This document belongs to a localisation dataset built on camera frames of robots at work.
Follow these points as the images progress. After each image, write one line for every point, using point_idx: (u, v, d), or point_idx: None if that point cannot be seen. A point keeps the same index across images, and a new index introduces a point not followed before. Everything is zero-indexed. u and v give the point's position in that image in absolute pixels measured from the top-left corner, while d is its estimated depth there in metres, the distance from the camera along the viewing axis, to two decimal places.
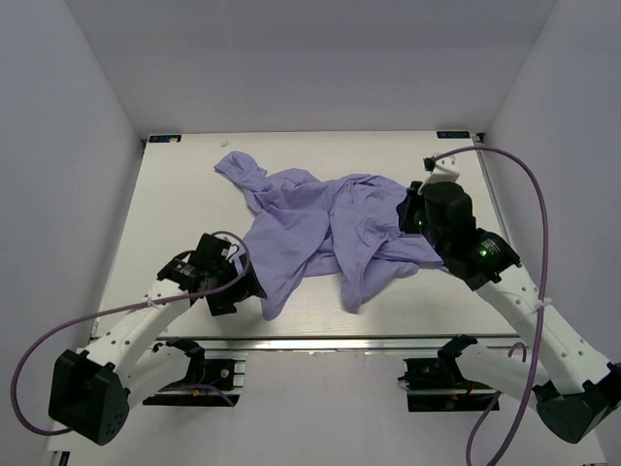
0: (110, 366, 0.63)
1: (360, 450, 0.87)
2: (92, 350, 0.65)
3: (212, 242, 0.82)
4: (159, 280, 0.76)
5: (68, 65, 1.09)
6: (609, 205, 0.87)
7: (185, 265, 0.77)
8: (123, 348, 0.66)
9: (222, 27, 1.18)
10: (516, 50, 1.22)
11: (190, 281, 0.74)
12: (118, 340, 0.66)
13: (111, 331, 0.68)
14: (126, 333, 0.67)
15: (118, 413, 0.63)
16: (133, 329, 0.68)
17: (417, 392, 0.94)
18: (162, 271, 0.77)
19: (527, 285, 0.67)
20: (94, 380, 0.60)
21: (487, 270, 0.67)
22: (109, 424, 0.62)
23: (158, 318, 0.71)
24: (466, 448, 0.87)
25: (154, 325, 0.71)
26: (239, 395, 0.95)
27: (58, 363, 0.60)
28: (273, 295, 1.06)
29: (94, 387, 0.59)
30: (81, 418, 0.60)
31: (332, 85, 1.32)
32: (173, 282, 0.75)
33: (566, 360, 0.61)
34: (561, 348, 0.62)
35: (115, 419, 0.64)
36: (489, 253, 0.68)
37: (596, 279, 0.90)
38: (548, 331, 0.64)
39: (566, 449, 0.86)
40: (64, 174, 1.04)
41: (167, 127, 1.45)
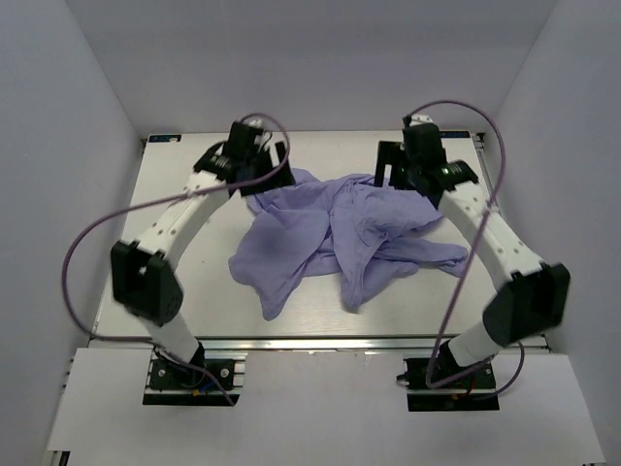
0: (160, 252, 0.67)
1: (360, 451, 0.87)
2: (142, 239, 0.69)
3: (245, 130, 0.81)
4: (196, 173, 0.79)
5: (68, 65, 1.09)
6: (607, 206, 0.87)
7: (220, 159, 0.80)
8: (170, 236, 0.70)
9: (221, 27, 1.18)
10: (516, 50, 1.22)
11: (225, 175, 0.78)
12: (164, 230, 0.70)
13: (155, 222, 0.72)
14: (171, 223, 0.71)
15: (172, 298, 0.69)
16: (177, 220, 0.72)
17: (418, 392, 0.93)
18: (199, 163, 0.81)
19: (477, 197, 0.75)
20: (147, 265, 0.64)
21: (445, 183, 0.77)
22: (167, 306, 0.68)
23: (199, 210, 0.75)
24: (466, 447, 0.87)
25: (197, 216, 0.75)
26: (239, 395, 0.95)
27: (114, 251, 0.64)
28: (273, 295, 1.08)
29: (148, 273, 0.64)
30: (142, 302, 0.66)
31: (332, 85, 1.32)
32: (210, 174, 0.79)
33: (501, 256, 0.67)
34: (498, 244, 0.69)
35: (172, 302, 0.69)
36: (451, 173, 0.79)
37: (595, 280, 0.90)
38: (489, 232, 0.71)
39: (565, 449, 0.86)
40: (64, 174, 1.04)
41: (166, 127, 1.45)
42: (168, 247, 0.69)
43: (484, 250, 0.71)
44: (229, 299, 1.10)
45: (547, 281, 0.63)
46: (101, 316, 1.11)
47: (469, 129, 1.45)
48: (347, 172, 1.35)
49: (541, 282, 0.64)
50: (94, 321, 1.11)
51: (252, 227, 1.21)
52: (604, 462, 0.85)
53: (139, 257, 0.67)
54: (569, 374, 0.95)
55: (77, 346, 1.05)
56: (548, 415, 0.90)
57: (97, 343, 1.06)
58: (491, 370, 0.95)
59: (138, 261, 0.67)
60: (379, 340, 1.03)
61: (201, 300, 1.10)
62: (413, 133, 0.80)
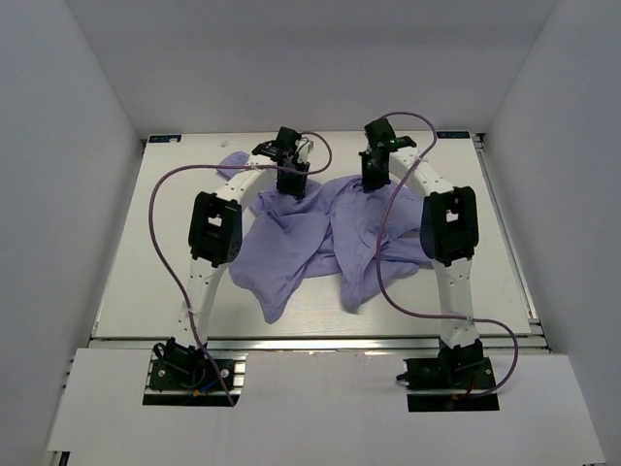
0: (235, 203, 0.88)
1: (361, 451, 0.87)
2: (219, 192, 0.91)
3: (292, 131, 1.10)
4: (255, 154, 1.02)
5: (67, 65, 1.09)
6: (607, 206, 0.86)
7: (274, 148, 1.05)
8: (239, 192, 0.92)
9: (221, 28, 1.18)
10: (516, 51, 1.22)
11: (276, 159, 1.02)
12: (236, 188, 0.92)
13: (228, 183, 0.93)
14: (240, 183, 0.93)
15: (235, 245, 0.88)
16: (245, 181, 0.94)
17: (418, 392, 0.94)
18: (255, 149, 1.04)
19: (413, 154, 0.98)
20: (225, 210, 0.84)
21: (393, 148, 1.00)
22: (232, 249, 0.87)
23: (259, 179, 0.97)
24: (465, 447, 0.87)
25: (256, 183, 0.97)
26: (239, 395, 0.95)
27: (200, 198, 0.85)
28: (273, 296, 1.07)
29: (226, 216, 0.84)
30: (215, 242, 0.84)
31: (332, 86, 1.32)
32: (265, 157, 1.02)
33: (426, 184, 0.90)
34: (423, 178, 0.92)
35: (234, 249, 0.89)
36: (397, 141, 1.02)
37: (595, 280, 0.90)
38: (419, 173, 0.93)
39: (565, 449, 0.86)
40: (64, 174, 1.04)
41: (166, 127, 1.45)
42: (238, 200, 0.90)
43: (417, 188, 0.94)
44: (229, 299, 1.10)
45: (459, 198, 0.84)
46: (100, 316, 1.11)
47: (469, 129, 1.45)
48: (347, 172, 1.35)
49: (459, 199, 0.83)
50: (94, 321, 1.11)
51: (252, 228, 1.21)
52: (604, 463, 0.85)
53: (214, 207, 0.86)
54: (568, 374, 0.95)
55: (77, 346, 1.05)
56: (548, 415, 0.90)
57: (96, 343, 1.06)
58: (491, 370, 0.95)
59: (213, 210, 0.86)
60: (379, 340, 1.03)
61: None
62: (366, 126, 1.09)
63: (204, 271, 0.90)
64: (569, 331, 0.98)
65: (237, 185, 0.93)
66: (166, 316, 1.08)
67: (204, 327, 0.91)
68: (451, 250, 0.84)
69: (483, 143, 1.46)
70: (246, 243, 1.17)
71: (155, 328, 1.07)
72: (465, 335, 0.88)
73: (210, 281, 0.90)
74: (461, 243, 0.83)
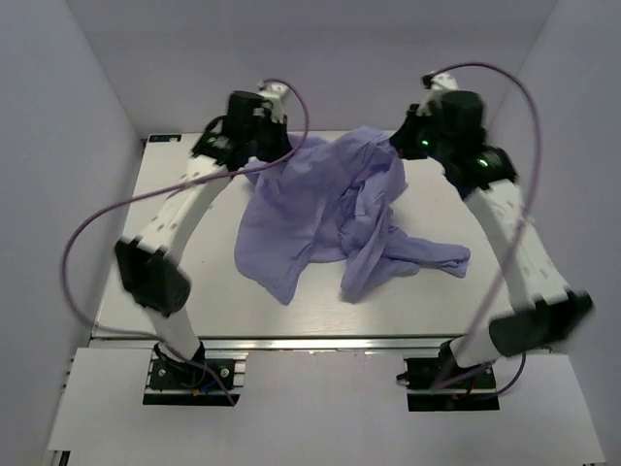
0: (163, 249, 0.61)
1: (361, 451, 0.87)
2: (145, 235, 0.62)
3: (241, 101, 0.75)
4: (193, 156, 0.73)
5: (67, 65, 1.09)
6: (607, 206, 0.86)
7: (219, 139, 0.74)
8: (171, 231, 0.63)
9: (221, 27, 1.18)
10: (516, 50, 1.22)
11: (231, 163, 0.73)
12: (165, 224, 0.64)
13: (156, 216, 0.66)
14: (174, 216, 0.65)
15: (179, 292, 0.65)
16: (179, 209, 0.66)
17: (418, 392, 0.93)
18: (196, 146, 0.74)
19: (513, 202, 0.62)
20: (147, 260, 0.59)
21: (483, 180, 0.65)
22: (174, 296, 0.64)
23: (199, 198, 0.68)
24: (466, 447, 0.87)
25: (197, 205, 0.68)
26: (239, 395, 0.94)
27: (115, 247, 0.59)
28: (283, 279, 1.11)
29: (150, 270, 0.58)
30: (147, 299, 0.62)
31: (331, 85, 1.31)
32: (209, 158, 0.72)
33: (527, 276, 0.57)
34: (525, 262, 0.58)
35: (174, 302, 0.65)
36: (489, 164, 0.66)
37: (596, 280, 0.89)
38: (522, 254, 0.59)
39: (566, 449, 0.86)
40: (63, 174, 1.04)
41: (166, 126, 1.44)
42: (170, 244, 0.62)
43: (502, 255, 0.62)
44: (229, 299, 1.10)
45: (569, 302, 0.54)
46: (100, 316, 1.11)
47: None
48: None
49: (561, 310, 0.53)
50: (94, 321, 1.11)
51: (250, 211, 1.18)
52: (604, 463, 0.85)
53: (136, 259, 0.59)
54: (569, 373, 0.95)
55: (78, 346, 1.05)
56: (549, 415, 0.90)
57: (96, 343, 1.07)
58: (491, 370, 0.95)
59: (137, 265, 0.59)
60: (380, 340, 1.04)
61: (201, 300, 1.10)
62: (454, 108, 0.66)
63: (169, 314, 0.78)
64: None
65: (166, 222, 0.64)
66: None
67: (187, 352, 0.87)
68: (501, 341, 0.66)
69: None
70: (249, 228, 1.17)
71: (155, 328, 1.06)
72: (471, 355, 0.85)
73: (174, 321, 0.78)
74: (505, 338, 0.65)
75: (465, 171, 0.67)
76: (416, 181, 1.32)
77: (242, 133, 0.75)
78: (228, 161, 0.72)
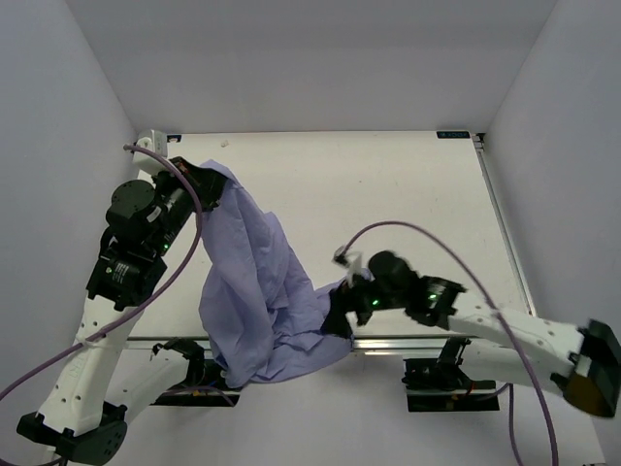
0: (69, 432, 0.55)
1: (360, 451, 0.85)
2: (47, 411, 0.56)
3: (120, 218, 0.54)
4: (91, 298, 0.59)
5: (66, 62, 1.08)
6: (608, 203, 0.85)
7: (116, 269, 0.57)
8: (76, 404, 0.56)
9: (221, 27, 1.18)
10: (516, 50, 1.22)
11: (132, 294, 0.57)
12: (68, 396, 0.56)
13: (59, 384, 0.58)
14: (76, 385, 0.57)
15: (116, 436, 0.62)
16: (80, 379, 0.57)
17: (418, 392, 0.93)
18: (91, 282, 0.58)
19: (479, 303, 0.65)
20: (59, 444, 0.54)
21: (444, 309, 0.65)
22: (108, 443, 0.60)
23: (107, 350, 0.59)
24: (468, 448, 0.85)
25: (109, 355, 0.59)
26: (239, 395, 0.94)
27: (20, 421, 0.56)
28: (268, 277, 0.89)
29: (63, 449, 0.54)
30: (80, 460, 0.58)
31: (331, 86, 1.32)
32: (108, 300, 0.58)
33: (544, 346, 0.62)
34: (532, 337, 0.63)
35: (115, 438, 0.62)
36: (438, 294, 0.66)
37: (596, 282, 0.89)
38: (519, 331, 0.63)
39: (570, 449, 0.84)
40: (63, 172, 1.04)
41: (167, 127, 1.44)
42: (81, 419, 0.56)
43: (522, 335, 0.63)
44: None
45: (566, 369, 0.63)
46: None
47: (469, 129, 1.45)
48: (347, 172, 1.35)
49: (593, 349, 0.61)
50: None
51: (219, 222, 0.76)
52: None
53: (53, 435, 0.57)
54: None
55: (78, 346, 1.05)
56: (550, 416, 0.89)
57: None
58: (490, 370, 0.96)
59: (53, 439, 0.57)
60: (380, 340, 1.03)
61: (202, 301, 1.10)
62: (389, 275, 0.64)
63: (122, 396, 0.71)
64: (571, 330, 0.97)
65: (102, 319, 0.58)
66: (168, 316, 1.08)
67: (177, 377, 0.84)
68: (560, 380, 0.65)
69: (483, 143, 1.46)
70: (229, 245, 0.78)
71: (155, 327, 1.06)
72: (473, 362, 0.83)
73: (129, 387, 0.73)
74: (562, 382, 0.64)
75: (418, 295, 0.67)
76: (416, 182, 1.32)
77: (177, 217, 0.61)
78: (135, 300, 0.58)
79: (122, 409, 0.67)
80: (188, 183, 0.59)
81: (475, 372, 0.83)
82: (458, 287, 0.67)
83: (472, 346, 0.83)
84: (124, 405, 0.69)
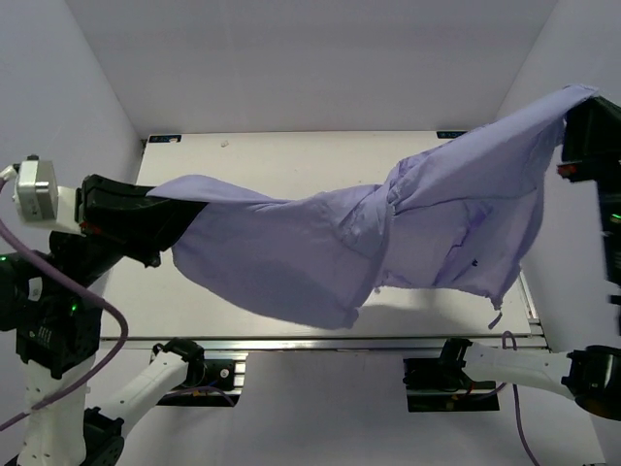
0: None
1: (359, 451, 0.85)
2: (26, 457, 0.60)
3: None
4: (25, 363, 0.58)
5: (66, 62, 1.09)
6: None
7: (39, 335, 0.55)
8: (46, 459, 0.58)
9: (221, 28, 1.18)
10: (516, 50, 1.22)
11: (67, 356, 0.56)
12: (37, 453, 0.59)
13: (27, 440, 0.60)
14: (41, 445, 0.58)
15: (112, 451, 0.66)
16: (42, 438, 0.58)
17: (417, 392, 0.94)
18: (20, 347, 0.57)
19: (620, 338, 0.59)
20: None
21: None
22: (104, 459, 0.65)
23: (57, 415, 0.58)
24: (468, 449, 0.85)
25: (66, 416, 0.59)
26: (239, 395, 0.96)
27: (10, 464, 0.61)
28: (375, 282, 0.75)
29: None
30: None
31: (332, 86, 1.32)
32: (39, 366, 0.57)
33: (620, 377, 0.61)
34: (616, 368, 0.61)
35: (110, 453, 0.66)
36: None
37: (598, 282, 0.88)
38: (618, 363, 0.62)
39: (569, 449, 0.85)
40: (63, 173, 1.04)
41: (167, 127, 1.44)
42: None
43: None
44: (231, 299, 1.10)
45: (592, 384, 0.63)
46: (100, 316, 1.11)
47: (469, 129, 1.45)
48: (347, 172, 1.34)
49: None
50: None
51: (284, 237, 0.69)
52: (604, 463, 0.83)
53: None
54: None
55: None
56: (550, 415, 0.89)
57: None
58: None
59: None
60: (380, 340, 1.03)
61: (201, 301, 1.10)
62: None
63: (119, 408, 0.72)
64: (571, 329, 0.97)
65: (46, 384, 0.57)
66: (167, 316, 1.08)
67: (177, 379, 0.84)
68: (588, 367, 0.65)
69: None
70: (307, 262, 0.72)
71: (154, 328, 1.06)
72: (475, 368, 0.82)
73: (127, 397, 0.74)
74: (589, 367, 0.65)
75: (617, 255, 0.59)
76: None
77: None
78: (71, 360, 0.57)
79: (118, 425, 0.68)
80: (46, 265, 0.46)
81: (482, 374, 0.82)
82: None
83: (473, 348, 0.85)
84: (120, 418, 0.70)
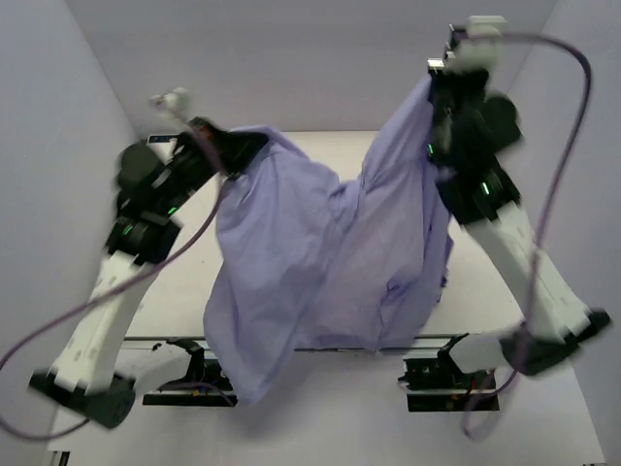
0: (82, 384, 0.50)
1: (360, 451, 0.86)
2: (58, 364, 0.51)
3: (131, 183, 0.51)
4: (108, 257, 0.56)
5: (67, 63, 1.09)
6: (606, 202, 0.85)
7: (137, 227, 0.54)
8: (90, 357, 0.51)
9: (221, 28, 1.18)
10: (516, 49, 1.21)
11: (150, 253, 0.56)
12: (81, 349, 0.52)
13: (72, 340, 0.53)
14: (91, 339, 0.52)
15: (125, 406, 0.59)
16: (95, 332, 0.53)
17: (418, 392, 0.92)
18: (111, 238, 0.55)
19: (524, 233, 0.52)
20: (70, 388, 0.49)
21: (492, 205, 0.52)
22: (118, 411, 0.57)
23: (125, 302, 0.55)
24: (468, 449, 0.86)
25: (123, 312, 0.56)
26: (239, 395, 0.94)
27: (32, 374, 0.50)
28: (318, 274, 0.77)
29: (79, 401, 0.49)
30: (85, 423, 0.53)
31: (331, 85, 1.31)
32: (122, 257, 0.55)
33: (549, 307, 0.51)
34: (547, 294, 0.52)
35: (124, 406, 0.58)
36: (492, 191, 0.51)
37: (598, 282, 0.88)
38: (543, 288, 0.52)
39: (569, 449, 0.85)
40: (63, 174, 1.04)
41: (166, 126, 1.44)
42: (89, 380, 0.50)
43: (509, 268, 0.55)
44: None
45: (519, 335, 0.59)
46: None
47: None
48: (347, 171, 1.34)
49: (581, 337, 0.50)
50: None
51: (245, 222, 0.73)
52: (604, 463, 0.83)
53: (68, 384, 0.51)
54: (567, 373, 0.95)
55: None
56: (551, 415, 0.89)
57: None
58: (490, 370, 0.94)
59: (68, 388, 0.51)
60: None
61: (201, 301, 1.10)
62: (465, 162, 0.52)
63: (131, 370, 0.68)
64: None
65: (122, 273, 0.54)
66: (167, 316, 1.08)
67: (176, 373, 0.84)
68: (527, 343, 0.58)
69: None
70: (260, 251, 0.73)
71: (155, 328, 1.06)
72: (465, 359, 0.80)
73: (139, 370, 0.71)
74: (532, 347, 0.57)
75: (473, 189, 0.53)
76: None
77: (187, 181, 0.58)
78: (151, 259, 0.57)
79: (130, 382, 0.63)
80: (212, 151, 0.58)
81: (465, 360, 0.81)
82: (513, 199, 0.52)
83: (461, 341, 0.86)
84: (132, 379, 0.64)
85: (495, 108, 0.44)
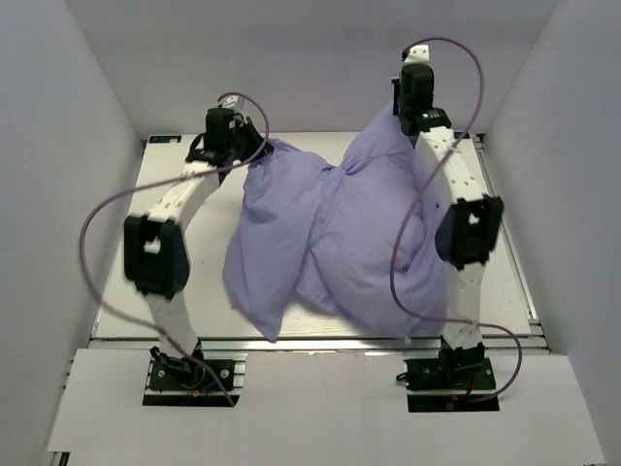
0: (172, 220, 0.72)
1: (360, 451, 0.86)
2: (151, 212, 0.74)
3: (217, 118, 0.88)
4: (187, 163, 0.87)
5: (67, 62, 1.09)
6: (606, 203, 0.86)
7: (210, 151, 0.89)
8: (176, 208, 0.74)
9: (222, 29, 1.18)
10: (514, 51, 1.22)
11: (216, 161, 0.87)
12: (170, 204, 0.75)
13: (161, 199, 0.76)
14: (176, 198, 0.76)
15: (181, 272, 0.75)
16: (183, 192, 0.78)
17: (418, 392, 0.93)
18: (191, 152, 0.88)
19: (445, 141, 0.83)
20: (163, 230, 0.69)
21: (425, 125, 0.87)
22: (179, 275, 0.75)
23: (197, 189, 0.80)
24: (469, 449, 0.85)
25: (196, 196, 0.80)
26: (239, 395, 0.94)
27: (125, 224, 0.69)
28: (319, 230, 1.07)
29: (163, 237, 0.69)
30: (155, 275, 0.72)
31: (332, 86, 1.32)
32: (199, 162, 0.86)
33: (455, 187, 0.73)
34: (453, 178, 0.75)
35: (179, 274, 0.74)
36: (430, 117, 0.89)
37: (597, 283, 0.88)
38: (448, 171, 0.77)
39: (569, 449, 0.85)
40: (63, 174, 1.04)
41: (167, 127, 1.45)
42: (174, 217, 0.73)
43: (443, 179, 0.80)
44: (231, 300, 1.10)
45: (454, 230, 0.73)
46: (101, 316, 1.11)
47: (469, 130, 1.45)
48: None
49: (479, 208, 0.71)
50: (94, 321, 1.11)
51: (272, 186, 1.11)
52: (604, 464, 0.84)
53: (150, 229, 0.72)
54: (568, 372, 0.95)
55: (78, 347, 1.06)
56: (552, 414, 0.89)
57: (97, 343, 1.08)
58: (491, 370, 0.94)
59: (149, 233, 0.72)
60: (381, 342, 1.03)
61: (201, 301, 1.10)
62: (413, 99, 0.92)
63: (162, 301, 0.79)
64: (571, 329, 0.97)
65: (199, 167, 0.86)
66: None
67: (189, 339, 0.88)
68: (468, 253, 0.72)
69: (483, 143, 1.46)
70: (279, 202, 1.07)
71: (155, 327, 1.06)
72: (468, 338, 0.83)
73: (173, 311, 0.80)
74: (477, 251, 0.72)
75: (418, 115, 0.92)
76: None
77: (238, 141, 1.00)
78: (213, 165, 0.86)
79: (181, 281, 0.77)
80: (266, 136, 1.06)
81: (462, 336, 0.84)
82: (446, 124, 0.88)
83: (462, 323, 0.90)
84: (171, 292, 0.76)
85: (422, 71, 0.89)
